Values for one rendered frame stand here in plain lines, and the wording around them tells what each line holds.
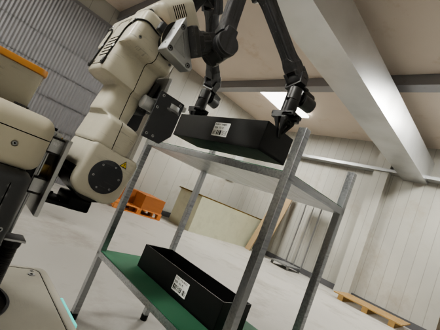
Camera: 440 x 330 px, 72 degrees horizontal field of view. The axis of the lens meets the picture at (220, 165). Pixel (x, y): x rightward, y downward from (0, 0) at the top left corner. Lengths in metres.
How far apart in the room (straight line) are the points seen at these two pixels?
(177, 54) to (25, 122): 0.43
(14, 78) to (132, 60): 0.33
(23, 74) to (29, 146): 0.23
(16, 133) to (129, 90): 0.40
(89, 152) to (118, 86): 0.23
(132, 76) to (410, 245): 6.51
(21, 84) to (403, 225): 6.84
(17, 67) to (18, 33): 5.18
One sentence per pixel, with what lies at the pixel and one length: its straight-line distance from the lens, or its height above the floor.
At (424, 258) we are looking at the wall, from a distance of 6.98.
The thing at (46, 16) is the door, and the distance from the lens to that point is 6.23.
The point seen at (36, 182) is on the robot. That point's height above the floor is 0.64.
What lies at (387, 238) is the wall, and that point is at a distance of 7.15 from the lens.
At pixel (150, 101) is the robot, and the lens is 1.01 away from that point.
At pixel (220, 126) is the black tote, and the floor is 1.08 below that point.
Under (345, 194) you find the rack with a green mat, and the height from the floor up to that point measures 1.00.
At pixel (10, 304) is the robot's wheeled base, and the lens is 1.16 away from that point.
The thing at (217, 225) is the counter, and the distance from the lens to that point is 7.02.
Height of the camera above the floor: 0.78
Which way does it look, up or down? 7 degrees up
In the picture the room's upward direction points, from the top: 22 degrees clockwise
